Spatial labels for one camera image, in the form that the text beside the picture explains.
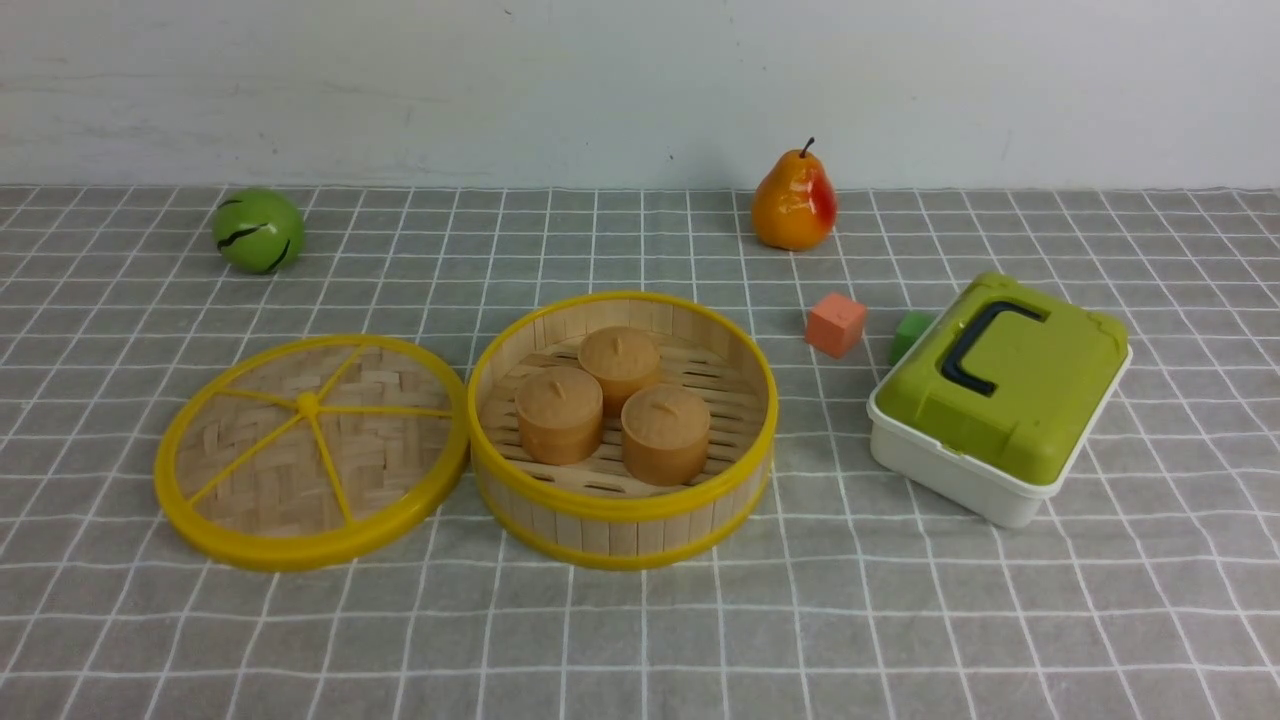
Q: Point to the yellow woven steamer lid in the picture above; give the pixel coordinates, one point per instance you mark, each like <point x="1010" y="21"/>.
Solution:
<point x="313" y="453"/>

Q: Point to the yellow bamboo steamer basket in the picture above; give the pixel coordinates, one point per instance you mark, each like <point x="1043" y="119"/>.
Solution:
<point x="593" y="513"/>

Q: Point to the back brown toy bun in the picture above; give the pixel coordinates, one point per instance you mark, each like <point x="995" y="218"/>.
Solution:
<point x="623" y="360"/>

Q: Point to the brown toy bun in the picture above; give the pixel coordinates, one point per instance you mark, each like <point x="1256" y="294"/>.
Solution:
<point x="666" y="435"/>
<point x="623" y="360"/>
<point x="560" y="415"/>

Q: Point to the right brown toy bun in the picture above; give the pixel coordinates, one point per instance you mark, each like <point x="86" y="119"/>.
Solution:
<point x="666" y="435"/>

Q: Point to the left brown toy bun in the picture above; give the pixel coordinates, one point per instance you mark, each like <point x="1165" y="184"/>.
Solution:
<point x="560" y="415"/>

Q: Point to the orange cube block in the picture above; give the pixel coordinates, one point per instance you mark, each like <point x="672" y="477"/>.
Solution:
<point x="835" y="324"/>

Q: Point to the orange toy pear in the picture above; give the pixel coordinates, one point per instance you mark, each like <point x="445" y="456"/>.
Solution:
<point x="795" y="207"/>

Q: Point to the green cube block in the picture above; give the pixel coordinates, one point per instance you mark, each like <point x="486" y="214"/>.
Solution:
<point x="912" y="326"/>

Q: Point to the green lidded white box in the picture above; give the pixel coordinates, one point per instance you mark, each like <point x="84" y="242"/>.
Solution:
<point x="991" y="406"/>

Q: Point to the green striped ball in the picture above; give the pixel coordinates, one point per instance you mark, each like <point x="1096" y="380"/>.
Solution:
<point x="258" y="231"/>

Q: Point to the grey checked tablecloth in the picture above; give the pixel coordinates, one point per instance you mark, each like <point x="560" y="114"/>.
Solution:
<point x="1147" y="589"/>

